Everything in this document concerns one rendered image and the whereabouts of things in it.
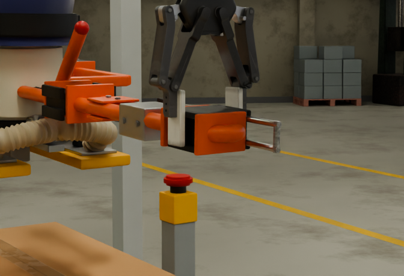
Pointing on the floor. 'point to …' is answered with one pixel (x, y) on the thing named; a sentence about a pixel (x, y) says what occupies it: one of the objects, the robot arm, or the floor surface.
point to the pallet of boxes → (326, 75)
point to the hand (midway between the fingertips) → (205, 122)
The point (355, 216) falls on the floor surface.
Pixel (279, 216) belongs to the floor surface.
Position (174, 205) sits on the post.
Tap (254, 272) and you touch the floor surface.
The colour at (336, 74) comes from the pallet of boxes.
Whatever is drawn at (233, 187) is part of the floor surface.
